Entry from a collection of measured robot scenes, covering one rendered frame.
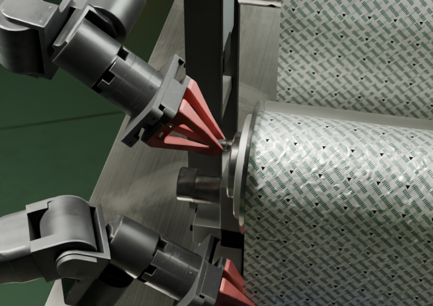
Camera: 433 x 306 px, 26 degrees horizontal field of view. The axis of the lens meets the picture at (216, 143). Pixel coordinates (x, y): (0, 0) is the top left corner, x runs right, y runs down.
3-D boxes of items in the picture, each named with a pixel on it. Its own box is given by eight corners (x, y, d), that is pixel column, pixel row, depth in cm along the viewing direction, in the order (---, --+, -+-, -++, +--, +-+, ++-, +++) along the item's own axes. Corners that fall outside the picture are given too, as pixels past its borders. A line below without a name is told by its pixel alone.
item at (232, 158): (234, 185, 108) (240, 122, 105) (252, 187, 107) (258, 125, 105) (223, 208, 101) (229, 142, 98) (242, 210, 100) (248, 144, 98)
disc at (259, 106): (258, 174, 113) (263, 73, 104) (262, 174, 113) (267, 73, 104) (237, 262, 102) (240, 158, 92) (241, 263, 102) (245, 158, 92)
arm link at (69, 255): (64, 256, 97) (55, 193, 103) (20, 319, 103) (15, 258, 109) (164, 273, 103) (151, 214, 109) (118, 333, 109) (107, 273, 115)
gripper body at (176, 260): (180, 334, 106) (123, 305, 104) (199, 267, 113) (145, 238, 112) (208, 305, 102) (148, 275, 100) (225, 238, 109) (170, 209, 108)
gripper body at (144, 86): (133, 153, 99) (75, 113, 97) (157, 95, 107) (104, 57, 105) (166, 118, 95) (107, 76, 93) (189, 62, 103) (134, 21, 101)
